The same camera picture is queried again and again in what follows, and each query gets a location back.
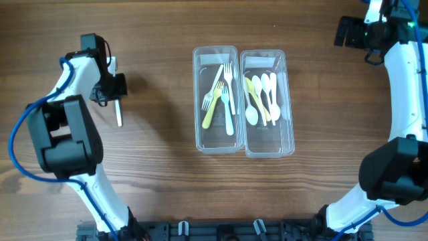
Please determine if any white fork tines down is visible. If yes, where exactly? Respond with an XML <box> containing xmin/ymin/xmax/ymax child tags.
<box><xmin>201</xmin><ymin>64</ymin><xmax>224</xmax><ymax>111</ymax></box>

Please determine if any white flat-handle spoon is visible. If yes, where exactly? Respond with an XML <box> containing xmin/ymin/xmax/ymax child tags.
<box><xmin>261</xmin><ymin>74</ymin><xmax>276</xmax><ymax>126</ymax></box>

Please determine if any yellow fork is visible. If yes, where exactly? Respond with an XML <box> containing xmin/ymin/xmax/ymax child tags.
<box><xmin>202</xmin><ymin>82</ymin><xmax>224</xmax><ymax>129</ymax></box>

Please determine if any light blue fork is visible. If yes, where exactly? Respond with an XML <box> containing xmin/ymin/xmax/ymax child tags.
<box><xmin>221</xmin><ymin>86</ymin><xmax>234</xmax><ymax>136</ymax></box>

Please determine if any yellow spoon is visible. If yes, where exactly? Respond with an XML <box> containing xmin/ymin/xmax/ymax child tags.
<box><xmin>246</xmin><ymin>77</ymin><xmax>271</xmax><ymax>122</ymax></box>

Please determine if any clear white fork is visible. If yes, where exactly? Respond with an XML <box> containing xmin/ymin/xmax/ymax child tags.
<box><xmin>223</xmin><ymin>62</ymin><xmax>235</xmax><ymax>115</ymax></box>

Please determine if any white spoon slim handle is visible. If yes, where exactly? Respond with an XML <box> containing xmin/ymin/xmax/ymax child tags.
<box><xmin>243</xmin><ymin>77</ymin><xmax>258</xmax><ymax>126</ymax></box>

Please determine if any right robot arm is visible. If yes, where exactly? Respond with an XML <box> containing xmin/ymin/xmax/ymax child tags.
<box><xmin>310</xmin><ymin>0</ymin><xmax>427</xmax><ymax>240</ymax></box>

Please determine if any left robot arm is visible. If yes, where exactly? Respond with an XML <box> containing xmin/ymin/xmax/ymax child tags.
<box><xmin>26</xmin><ymin>33</ymin><xmax>148</xmax><ymax>240</ymax></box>

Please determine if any clear container left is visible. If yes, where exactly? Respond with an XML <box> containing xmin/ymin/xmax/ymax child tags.
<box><xmin>193</xmin><ymin>46</ymin><xmax>244</xmax><ymax>155</ymax></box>

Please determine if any clear container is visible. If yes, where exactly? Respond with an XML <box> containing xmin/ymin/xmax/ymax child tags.
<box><xmin>193</xmin><ymin>46</ymin><xmax>244</xmax><ymax>155</ymax></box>
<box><xmin>240</xmin><ymin>50</ymin><xmax>295</xmax><ymax>158</ymax></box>

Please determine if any clear container right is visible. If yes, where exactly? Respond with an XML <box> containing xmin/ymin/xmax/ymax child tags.
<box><xmin>240</xmin><ymin>50</ymin><xmax>295</xmax><ymax>158</ymax></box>

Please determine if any blue cable left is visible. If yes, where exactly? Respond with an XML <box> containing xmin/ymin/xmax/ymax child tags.
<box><xmin>7</xmin><ymin>56</ymin><xmax>118</xmax><ymax>241</ymax></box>

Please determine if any blue cable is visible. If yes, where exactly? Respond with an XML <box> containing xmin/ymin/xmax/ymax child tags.
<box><xmin>7</xmin><ymin>56</ymin><xmax>118</xmax><ymax>241</ymax></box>
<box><xmin>332</xmin><ymin>0</ymin><xmax>428</xmax><ymax>241</ymax></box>

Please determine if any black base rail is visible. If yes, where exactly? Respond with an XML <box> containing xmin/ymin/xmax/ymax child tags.
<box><xmin>76</xmin><ymin>219</ymin><xmax>374</xmax><ymax>241</ymax></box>

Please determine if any blue cable right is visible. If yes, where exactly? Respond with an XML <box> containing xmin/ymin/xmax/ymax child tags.
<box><xmin>332</xmin><ymin>0</ymin><xmax>428</xmax><ymax>241</ymax></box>

